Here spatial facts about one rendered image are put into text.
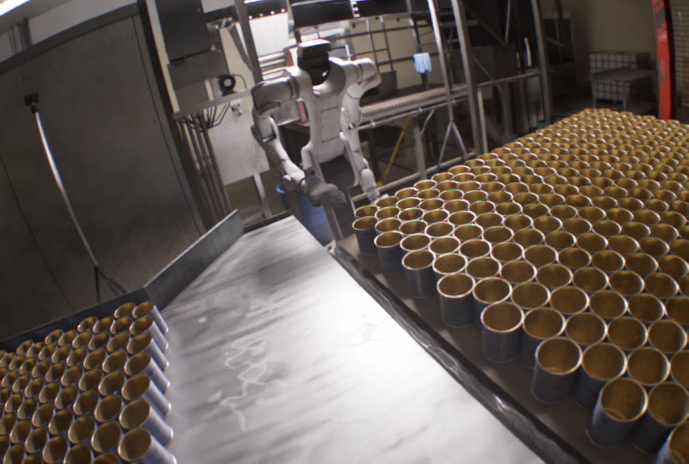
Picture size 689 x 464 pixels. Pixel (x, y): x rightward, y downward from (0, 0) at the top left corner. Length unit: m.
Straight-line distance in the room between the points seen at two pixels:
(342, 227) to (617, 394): 1.34
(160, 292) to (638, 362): 1.11
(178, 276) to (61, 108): 1.77
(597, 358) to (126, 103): 2.53
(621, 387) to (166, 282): 1.08
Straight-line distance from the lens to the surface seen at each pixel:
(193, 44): 2.24
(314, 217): 3.21
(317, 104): 1.37
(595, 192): 1.01
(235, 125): 2.79
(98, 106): 2.55
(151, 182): 2.53
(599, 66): 8.63
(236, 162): 2.83
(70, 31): 2.64
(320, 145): 1.47
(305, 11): 3.08
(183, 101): 2.31
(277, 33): 3.03
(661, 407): 0.60
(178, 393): 0.80
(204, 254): 1.19
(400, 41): 9.73
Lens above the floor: 1.59
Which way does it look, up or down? 23 degrees down
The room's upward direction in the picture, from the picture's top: 13 degrees counter-clockwise
